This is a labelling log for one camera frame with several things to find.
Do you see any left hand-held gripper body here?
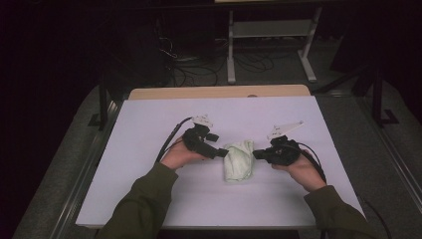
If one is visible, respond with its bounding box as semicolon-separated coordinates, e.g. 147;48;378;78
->
182;114;220;159

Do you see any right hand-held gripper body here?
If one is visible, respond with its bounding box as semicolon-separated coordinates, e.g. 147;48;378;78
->
267;120;305;167

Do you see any pale green baby shirt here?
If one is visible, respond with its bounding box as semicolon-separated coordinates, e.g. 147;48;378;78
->
223;138;256;183

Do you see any person's left hand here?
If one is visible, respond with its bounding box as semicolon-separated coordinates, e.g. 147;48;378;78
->
159;134;207;171

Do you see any person's right hand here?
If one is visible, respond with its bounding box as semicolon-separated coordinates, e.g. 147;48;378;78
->
271;148;327;193

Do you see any light wooden table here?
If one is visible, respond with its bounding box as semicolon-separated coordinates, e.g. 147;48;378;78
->
127;84;312;101

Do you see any black metal stand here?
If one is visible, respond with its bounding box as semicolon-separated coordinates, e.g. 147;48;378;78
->
371;64;400;128
88;74;112;131

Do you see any grey metal shelf stand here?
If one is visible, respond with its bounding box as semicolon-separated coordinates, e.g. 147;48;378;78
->
226;6;323;85

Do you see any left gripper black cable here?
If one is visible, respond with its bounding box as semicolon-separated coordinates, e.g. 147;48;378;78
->
155;117;193;163

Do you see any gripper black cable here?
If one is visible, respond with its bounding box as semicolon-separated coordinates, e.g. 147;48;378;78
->
155;117;193;163
297;141;327;183

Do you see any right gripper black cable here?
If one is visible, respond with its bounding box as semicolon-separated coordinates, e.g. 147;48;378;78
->
297;141;327;183

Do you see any black floor cable tangle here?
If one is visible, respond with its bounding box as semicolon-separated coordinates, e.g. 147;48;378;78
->
167;49;230;88
233;49;277;74

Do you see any thin black floor cable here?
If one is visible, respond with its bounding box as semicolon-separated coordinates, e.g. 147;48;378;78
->
361;197;394;239

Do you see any aluminium floor rail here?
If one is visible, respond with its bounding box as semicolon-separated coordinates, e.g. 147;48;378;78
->
49;99;122;239
359;96;422;207

